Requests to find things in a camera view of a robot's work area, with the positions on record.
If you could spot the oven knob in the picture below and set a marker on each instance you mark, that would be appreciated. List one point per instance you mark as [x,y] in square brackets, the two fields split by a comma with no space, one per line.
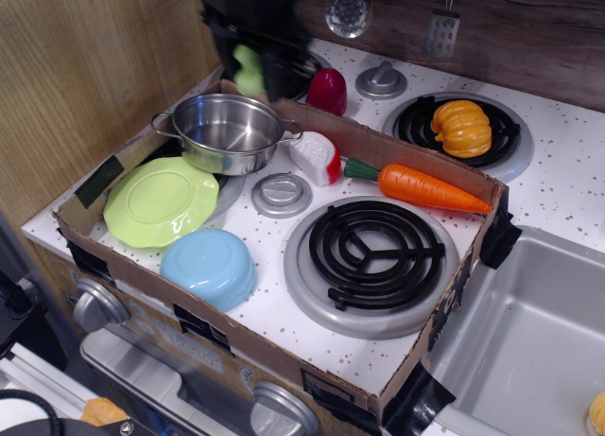
[277,411]
[97,307]

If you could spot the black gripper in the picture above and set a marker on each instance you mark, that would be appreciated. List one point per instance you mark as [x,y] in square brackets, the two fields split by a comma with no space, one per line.
[269,27]

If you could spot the yellow toy pumpkin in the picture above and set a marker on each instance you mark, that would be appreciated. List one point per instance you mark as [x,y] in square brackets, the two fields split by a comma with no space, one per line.
[462,128]

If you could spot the orange toy bottom left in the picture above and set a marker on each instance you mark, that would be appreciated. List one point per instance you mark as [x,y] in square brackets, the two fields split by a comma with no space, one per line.
[100,412]

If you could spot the left oven knob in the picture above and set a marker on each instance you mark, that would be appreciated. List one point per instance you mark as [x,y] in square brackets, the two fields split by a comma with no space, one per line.
[97,307]

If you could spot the hanging steel strainer ladle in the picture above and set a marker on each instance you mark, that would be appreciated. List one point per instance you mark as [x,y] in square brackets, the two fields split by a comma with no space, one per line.
[348,19]

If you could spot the hanging steel spatula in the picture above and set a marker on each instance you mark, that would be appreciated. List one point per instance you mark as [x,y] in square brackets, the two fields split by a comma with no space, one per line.
[442,31]

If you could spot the oven door handle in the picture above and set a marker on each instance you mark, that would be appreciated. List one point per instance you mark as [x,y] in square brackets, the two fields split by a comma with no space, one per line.
[190,402]

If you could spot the back right black burner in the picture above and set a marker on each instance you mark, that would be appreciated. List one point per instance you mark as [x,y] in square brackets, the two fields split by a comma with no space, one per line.
[512,143]

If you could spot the front grey stove knob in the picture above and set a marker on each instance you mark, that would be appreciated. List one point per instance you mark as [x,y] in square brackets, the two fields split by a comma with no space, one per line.
[281,195]

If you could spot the grey stove knob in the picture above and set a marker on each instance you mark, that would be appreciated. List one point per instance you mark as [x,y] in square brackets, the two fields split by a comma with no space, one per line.
[381,82]
[281,195]

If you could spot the back grey stove knob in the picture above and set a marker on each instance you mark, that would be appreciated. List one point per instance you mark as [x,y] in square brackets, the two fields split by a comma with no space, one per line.
[381,82]

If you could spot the cardboard fence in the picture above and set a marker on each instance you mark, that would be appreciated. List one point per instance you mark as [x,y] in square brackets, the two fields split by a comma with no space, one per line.
[353,385]

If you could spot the yellow toy in sink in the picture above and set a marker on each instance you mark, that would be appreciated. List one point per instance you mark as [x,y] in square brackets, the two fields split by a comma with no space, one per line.
[595,421]

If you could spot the steel pot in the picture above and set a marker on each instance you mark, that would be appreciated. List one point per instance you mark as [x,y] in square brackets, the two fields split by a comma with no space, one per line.
[226,134]

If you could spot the black burner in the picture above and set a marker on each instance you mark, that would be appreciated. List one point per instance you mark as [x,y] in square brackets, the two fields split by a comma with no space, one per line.
[369,269]
[512,143]
[282,79]

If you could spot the orange toy carrot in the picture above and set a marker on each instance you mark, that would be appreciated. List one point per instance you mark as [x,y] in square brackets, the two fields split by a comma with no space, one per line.
[407,184]

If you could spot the green toy broccoli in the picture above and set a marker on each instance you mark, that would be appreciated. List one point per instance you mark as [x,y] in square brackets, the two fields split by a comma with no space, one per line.
[249,77]

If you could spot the back left black burner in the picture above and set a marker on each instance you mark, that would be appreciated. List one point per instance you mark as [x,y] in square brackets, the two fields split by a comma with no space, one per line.
[282,79]

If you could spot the green plastic plate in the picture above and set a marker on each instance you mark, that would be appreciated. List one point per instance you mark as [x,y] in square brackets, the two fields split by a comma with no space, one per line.
[159,202]

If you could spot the grey sink basin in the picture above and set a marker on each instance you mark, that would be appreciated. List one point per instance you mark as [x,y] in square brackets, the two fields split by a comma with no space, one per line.
[524,354]

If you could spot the white red toy cheese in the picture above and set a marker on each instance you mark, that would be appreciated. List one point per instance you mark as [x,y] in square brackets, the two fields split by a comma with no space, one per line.
[317,157]

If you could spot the blue plastic bowl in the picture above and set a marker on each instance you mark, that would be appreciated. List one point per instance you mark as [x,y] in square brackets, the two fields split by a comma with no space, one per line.
[213,265]

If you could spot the red toy pepper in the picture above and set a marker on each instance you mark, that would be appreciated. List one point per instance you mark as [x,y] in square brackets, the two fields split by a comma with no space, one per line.
[327,91]

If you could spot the right oven knob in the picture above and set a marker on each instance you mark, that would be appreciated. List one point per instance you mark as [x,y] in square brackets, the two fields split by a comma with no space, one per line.
[277,411]

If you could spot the front right black burner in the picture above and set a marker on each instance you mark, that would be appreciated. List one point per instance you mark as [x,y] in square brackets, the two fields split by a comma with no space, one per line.
[369,269]

